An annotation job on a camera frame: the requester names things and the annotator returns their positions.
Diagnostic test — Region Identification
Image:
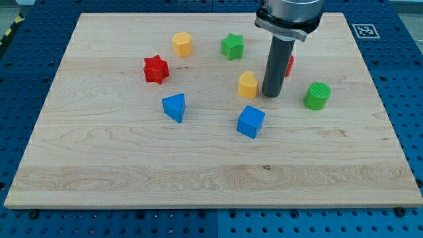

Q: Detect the green cylinder block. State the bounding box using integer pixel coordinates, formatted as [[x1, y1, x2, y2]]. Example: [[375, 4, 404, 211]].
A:
[[303, 82, 331, 110]]

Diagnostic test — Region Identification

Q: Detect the blue triangle block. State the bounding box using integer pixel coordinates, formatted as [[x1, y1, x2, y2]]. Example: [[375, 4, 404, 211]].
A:
[[162, 93, 186, 123]]

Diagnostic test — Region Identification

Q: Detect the white fiducial marker tag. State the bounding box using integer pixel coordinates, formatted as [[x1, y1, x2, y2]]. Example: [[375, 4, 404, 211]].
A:
[[352, 23, 380, 39]]

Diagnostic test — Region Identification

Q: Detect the light wooden board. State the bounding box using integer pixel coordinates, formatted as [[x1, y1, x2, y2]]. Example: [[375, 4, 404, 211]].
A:
[[5, 13, 422, 209]]

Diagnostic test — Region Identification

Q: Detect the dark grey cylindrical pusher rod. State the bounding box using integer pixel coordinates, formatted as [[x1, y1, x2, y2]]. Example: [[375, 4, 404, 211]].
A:
[[262, 36, 295, 98]]

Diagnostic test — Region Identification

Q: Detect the red block behind rod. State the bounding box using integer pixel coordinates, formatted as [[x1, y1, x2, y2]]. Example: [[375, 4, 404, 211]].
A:
[[285, 55, 295, 77]]

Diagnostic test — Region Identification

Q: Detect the blue cube block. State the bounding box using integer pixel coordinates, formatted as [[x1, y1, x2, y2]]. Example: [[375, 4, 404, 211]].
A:
[[237, 105, 266, 139]]

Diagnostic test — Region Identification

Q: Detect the yellow black hazard tape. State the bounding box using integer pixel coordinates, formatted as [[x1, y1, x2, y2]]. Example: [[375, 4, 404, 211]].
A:
[[1, 12, 25, 46]]

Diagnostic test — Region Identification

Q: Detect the green star block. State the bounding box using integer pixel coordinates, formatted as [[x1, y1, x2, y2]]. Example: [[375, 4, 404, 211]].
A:
[[221, 33, 244, 61]]

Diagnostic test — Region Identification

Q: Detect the yellow heart block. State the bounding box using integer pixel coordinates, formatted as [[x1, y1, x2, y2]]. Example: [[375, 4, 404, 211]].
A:
[[237, 71, 258, 99]]

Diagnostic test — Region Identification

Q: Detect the yellow hexagon block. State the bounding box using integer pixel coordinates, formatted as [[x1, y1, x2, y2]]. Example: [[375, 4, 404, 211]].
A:
[[172, 32, 192, 57]]

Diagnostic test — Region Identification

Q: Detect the red star block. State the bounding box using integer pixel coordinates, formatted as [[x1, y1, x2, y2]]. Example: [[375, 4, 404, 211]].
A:
[[143, 55, 169, 85]]

